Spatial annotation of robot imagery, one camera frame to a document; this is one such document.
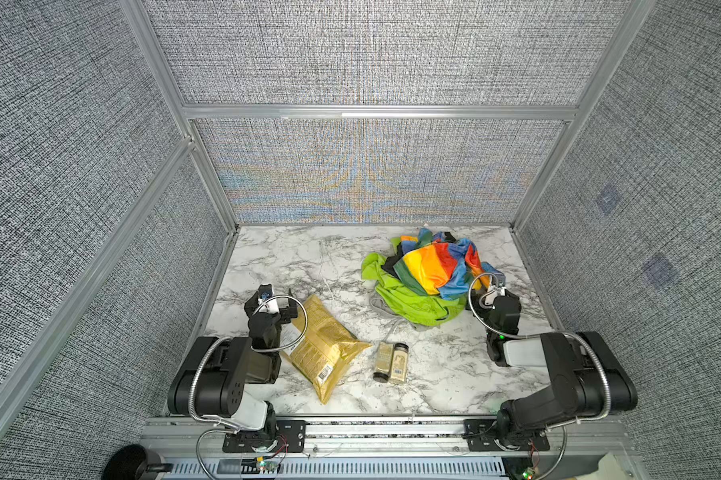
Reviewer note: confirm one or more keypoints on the grey cloth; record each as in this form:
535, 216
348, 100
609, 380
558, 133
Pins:
379, 305

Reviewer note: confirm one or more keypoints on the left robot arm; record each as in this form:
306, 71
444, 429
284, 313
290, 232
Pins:
210, 385

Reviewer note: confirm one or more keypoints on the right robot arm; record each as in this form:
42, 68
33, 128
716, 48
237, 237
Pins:
587, 381

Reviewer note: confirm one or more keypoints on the lime green cloth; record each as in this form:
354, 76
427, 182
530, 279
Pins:
423, 310

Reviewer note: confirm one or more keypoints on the rainbow striped cloth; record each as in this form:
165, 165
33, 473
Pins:
439, 264

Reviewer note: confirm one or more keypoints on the black cloth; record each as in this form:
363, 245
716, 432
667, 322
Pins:
390, 265

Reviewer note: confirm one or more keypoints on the gold snack bag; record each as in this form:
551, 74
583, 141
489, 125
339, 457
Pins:
326, 350

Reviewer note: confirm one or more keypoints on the spice jar light contents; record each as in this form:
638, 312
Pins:
399, 365

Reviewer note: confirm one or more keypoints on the black round object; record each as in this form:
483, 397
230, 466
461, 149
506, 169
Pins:
136, 462

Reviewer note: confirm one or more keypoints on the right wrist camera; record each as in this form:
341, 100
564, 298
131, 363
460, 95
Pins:
487, 299

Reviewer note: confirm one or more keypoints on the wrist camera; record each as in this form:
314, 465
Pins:
487, 299
265, 302

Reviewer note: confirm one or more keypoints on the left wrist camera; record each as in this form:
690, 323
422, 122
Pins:
265, 302

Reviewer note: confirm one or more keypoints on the white vented cable duct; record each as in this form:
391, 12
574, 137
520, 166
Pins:
299, 467

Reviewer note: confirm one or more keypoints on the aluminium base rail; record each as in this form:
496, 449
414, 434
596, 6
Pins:
598, 450

